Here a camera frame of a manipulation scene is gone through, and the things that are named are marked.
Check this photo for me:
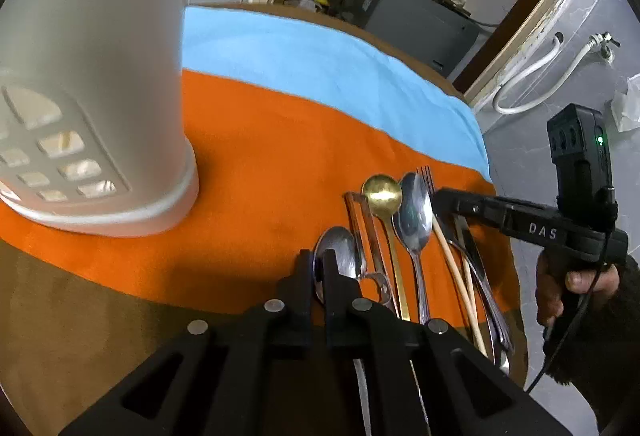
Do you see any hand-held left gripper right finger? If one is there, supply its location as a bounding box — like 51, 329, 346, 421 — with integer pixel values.
322, 249, 571, 436

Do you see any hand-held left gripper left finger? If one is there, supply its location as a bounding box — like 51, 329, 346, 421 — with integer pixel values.
57, 249, 317, 436

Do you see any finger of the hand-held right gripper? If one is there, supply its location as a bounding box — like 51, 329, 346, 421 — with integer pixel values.
431, 187, 507, 238

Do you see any small silver spoon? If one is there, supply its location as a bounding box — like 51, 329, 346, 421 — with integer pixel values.
312, 226, 373, 436

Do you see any silver fork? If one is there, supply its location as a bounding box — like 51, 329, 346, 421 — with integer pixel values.
417, 166, 515, 354

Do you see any person's right forearm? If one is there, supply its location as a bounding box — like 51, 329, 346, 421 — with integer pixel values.
545, 256, 640, 436

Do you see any person's right hand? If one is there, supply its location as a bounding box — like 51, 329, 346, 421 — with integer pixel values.
535, 249, 622, 332

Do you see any silver table knife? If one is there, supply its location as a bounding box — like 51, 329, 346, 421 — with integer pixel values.
452, 215, 512, 377

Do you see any large silver spoon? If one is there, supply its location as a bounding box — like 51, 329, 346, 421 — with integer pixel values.
392, 172, 434, 325

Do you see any gold spoon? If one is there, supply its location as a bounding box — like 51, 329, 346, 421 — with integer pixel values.
361, 173, 412, 323

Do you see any clear plastic bag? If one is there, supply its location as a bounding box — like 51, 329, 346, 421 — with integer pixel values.
610, 74, 640, 133

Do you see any orange blue brown tablecloth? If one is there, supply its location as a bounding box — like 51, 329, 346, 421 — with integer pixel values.
0, 1, 531, 436

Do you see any grey metal cabinet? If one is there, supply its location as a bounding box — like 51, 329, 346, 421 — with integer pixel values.
345, 0, 481, 78

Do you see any white plastic utensil holder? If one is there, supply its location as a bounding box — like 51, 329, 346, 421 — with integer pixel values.
0, 0, 201, 238

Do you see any white hose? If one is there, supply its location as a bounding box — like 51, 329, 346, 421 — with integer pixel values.
492, 34, 608, 115

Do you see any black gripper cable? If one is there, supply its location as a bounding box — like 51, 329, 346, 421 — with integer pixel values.
524, 186, 617, 393

